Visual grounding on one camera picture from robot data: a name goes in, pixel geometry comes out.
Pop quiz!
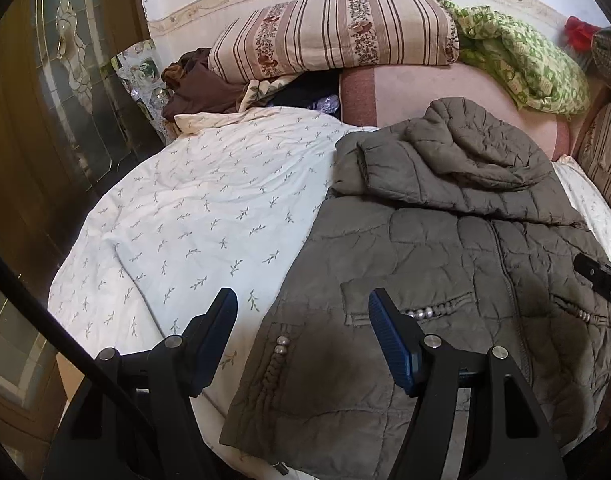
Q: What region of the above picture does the olive quilted hooded jacket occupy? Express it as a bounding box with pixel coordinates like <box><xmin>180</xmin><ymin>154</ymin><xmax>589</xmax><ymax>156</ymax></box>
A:
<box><xmin>220</xmin><ymin>98</ymin><xmax>611</xmax><ymax>479</ymax></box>

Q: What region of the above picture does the green white patterned blanket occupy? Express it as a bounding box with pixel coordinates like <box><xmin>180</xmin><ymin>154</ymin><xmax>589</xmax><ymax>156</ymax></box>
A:
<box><xmin>435</xmin><ymin>0</ymin><xmax>591</xmax><ymax>116</ymax></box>

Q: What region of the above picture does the white leaf-print bed sheet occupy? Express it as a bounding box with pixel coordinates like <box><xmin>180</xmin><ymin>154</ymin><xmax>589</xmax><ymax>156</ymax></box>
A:
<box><xmin>47</xmin><ymin>105</ymin><xmax>611</xmax><ymax>478</ymax></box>

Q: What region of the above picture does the grey checked cloth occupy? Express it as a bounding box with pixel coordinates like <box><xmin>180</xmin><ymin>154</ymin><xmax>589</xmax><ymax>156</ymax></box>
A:
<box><xmin>591</xmin><ymin>28</ymin><xmax>611</xmax><ymax>78</ymax></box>

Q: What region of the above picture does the red fabric item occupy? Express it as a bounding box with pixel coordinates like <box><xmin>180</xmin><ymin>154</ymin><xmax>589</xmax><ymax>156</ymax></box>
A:
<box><xmin>563</xmin><ymin>16</ymin><xmax>601</xmax><ymax>53</ymax></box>

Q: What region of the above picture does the wooden glass-panel door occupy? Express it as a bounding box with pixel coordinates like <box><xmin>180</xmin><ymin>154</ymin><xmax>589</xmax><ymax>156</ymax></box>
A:
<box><xmin>0</xmin><ymin>0</ymin><xmax>162</xmax><ymax>479</ymax></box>

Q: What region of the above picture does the brown garment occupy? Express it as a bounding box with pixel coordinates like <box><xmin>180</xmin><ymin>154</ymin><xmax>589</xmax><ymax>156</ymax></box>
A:
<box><xmin>161</xmin><ymin>48</ymin><xmax>247</xmax><ymax>122</ymax></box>

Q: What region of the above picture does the striped floral pillow at headboard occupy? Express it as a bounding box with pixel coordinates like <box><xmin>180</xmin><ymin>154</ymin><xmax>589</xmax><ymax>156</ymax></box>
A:
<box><xmin>208</xmin><ymin>0</ymin><xmax>459</xmax><ymax>84</ymax></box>

